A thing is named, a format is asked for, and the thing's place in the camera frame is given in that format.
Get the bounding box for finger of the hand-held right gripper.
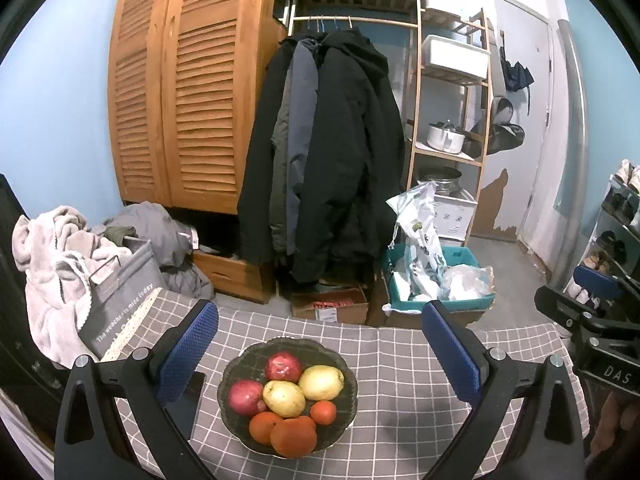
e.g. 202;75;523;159
573;265;640;311
534;285;608;341

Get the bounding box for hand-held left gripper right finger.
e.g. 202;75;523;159
421;300;586;480

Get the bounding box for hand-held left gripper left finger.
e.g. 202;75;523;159
54;300;221;480

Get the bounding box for red apple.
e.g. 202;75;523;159
264;353;303;382
228;380;268;417

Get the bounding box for yellow pear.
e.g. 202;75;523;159
298;365;346;402
262;380;307;418

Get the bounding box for dark glass bowl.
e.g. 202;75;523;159
216;337;360;457

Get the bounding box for large orange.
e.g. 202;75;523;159
270;417;319;459

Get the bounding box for small tangerine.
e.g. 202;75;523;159
310;400;337;426

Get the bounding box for person's right hand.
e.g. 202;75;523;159
590;391;640;458

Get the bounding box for group of shoes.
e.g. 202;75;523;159
565;160;640;306

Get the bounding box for teal plastic bin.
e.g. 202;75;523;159
382;245;497;313

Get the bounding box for black phone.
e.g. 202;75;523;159
165;370;206;441

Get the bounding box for large cardboard box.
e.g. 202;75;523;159
367;270;488;331

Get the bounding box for grey checkered tablecloth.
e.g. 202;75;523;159
100;287;588;480

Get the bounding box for clear plastic bag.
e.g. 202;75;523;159
439;265;493;302

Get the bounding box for white shoe rack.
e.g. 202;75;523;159
562;160;640;311

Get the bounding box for grey tote bag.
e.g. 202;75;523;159
77;239;166;361

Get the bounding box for wooden drawer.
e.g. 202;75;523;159
192;250;273;305

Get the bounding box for white printed plastic bag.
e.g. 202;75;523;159
386;181;448;301

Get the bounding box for grey metal pipe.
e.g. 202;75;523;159
557;19;591;281

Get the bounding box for cardboard box with red label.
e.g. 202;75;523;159
290;285;370;325

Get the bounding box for grey clothing pile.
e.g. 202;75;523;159
90;201;216;303

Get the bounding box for white plastic crate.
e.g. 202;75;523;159
432;190;478;247

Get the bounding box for white door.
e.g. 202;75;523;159
492;0;553;243

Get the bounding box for white fleece robe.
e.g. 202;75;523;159
12;205;133;368

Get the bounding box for black jacket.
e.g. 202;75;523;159
236;37;296;267

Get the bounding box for dark hanging bag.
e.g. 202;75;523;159
487;97;526;156

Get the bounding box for metal pot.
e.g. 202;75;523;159
417;166;463;196

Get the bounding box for dark olive jacket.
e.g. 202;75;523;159
269;80;293;253

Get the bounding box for white cooking pot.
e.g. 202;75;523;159
426;120;468;153

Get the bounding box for black hooded coat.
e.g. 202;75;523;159
292;27;407;285

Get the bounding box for dark folded umbrella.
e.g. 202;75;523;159
500;57;535;93

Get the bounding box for blue grey jacket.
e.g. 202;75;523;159
285;37;321;256

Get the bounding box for wooden clothes rack with shelves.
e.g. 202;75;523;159
285;0;493;241

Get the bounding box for white storage box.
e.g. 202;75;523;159
421;35;491;80

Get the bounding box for wooden louvered wardrobe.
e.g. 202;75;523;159
107;0;288;216

